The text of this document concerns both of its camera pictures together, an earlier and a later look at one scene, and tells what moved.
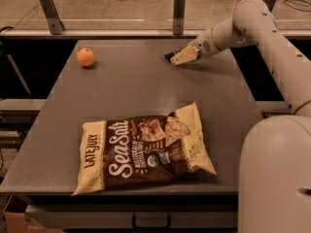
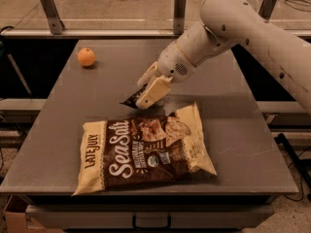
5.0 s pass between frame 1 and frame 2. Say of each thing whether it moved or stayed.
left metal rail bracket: stayed
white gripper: moved
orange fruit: stayed
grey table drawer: stayed
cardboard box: stayed
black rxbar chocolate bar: moved
